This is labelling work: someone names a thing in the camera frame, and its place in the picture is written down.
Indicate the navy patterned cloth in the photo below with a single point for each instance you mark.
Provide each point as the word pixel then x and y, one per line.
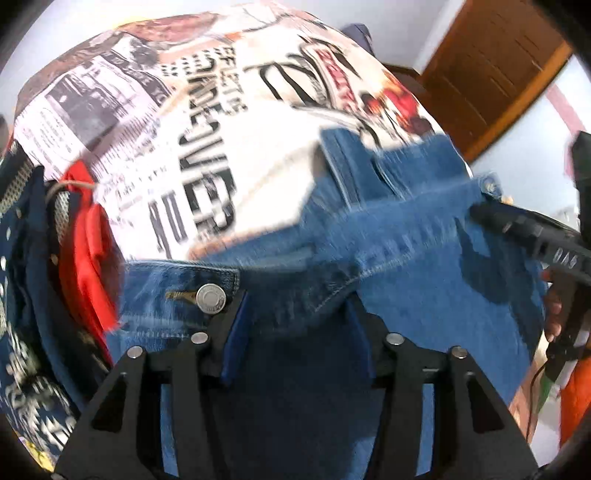
pixel 27 300

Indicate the red cloth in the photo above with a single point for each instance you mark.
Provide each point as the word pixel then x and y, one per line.
pixel 90 258

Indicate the wooden door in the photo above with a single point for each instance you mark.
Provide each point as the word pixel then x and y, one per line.
pixel 494 69

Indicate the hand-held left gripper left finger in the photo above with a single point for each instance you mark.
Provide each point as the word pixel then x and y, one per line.
pixel 233 344

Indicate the person's right hand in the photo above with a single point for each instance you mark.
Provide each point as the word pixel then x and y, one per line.
pixel 552 316

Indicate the blue denim jacket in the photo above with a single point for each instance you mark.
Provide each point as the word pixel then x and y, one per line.
pixel 415 300

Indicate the white wardrobe sliding door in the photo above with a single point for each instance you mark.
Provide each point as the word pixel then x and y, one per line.
pixel 524 152

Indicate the printed blanket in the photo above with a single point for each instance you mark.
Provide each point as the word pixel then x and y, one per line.
pixel 207 115

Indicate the grey backpack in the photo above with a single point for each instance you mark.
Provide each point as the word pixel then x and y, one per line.
pixel 362 37

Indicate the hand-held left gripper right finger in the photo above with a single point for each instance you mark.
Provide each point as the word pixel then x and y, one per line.
pixel 364 344

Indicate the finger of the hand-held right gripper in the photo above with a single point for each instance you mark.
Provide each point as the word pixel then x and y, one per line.
pixel 505 221
pixel 582 159

